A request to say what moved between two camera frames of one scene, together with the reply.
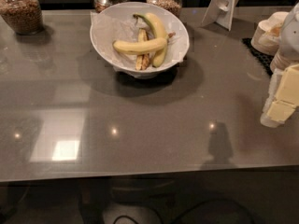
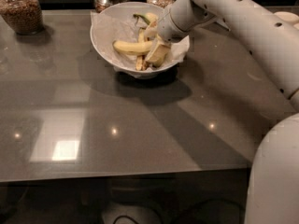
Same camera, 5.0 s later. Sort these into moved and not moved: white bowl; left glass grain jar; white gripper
Moved: white gripper
Not moved: left glass grain jar; white bowl
